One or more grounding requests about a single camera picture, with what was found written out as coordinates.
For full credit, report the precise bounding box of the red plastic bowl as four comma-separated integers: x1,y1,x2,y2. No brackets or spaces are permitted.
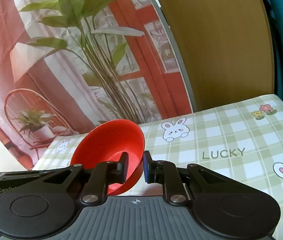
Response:
70,120,145,196

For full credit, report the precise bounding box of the wooden board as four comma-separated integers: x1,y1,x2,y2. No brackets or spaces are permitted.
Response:
148,0,275,113

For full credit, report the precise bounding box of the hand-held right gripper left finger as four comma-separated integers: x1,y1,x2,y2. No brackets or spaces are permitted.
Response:
42,152,130,205

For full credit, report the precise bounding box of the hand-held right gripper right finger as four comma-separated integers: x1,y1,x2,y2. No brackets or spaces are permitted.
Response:
143,151,233,203

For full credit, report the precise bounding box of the printed room backdrop cloth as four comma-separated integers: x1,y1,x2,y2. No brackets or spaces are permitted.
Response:
0,0,193,171

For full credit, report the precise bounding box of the green checked tablecloth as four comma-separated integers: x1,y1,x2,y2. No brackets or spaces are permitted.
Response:
33,94,283,240

